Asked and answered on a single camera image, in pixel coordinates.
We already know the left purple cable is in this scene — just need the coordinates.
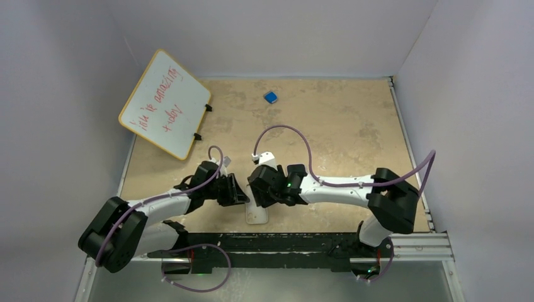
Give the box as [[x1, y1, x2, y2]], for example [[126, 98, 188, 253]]
[[94, 145, 225, 269]]

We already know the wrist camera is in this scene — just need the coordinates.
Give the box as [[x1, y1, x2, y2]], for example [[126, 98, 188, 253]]
[[252, 152, 277, 169], [210, 156, 231, 167]]

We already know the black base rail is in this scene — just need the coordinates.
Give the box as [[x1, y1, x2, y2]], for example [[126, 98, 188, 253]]
[[149, 232, 393, 277]]

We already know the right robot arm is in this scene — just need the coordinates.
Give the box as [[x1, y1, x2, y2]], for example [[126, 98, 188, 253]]
[[247, 164, 419, 256]]

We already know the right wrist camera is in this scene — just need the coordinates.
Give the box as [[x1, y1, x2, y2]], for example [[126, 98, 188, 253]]
[[252, 152, 277, 169]]

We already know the white phone case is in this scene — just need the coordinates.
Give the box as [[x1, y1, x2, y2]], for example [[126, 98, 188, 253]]
[[245, 185, 269, 225]]

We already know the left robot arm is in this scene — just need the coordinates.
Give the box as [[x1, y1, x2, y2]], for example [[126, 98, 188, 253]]
[[77, 160, 250, 273]]

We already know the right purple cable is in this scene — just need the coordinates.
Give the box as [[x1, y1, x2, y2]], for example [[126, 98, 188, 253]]
[[253, 124, 437, 197]]

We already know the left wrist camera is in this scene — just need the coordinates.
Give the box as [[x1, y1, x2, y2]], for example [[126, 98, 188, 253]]
[[210, 156, 231, 167]]

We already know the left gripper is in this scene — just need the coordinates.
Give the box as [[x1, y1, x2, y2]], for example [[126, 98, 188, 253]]
[[203, 174, 248, 207]]

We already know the purple cable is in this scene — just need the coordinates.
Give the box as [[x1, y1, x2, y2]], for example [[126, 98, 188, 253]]
[[253, 124, 437, 197], [94, 145, 225, 269]]

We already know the whiteboard with yellow frame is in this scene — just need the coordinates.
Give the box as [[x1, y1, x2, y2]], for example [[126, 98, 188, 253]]
[[118, 49, 212, 160]]

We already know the blue eraser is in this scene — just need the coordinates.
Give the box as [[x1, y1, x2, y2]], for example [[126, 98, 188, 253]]
[[263, 91, 278, 104]]

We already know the aluminium frame rail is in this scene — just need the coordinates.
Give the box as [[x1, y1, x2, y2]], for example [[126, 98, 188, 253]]
[[390, 233, 454, 262]]

